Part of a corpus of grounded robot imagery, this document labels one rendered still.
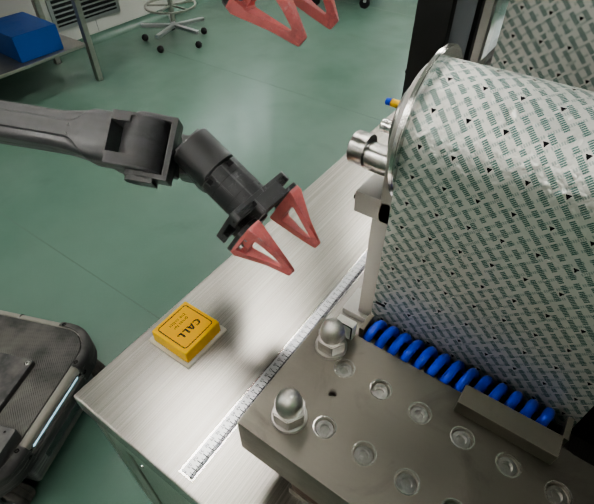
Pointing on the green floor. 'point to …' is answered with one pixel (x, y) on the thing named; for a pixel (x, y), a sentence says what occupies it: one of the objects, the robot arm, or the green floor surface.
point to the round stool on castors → (172, 20)
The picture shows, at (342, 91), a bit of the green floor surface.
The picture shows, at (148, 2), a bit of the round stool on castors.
